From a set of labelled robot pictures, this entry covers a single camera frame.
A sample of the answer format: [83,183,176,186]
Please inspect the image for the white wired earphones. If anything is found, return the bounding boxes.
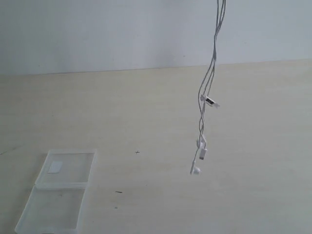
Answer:
[190,0,227,175]

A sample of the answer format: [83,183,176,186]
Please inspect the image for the clear plastic storage box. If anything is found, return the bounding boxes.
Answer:
[15,149,97,234]

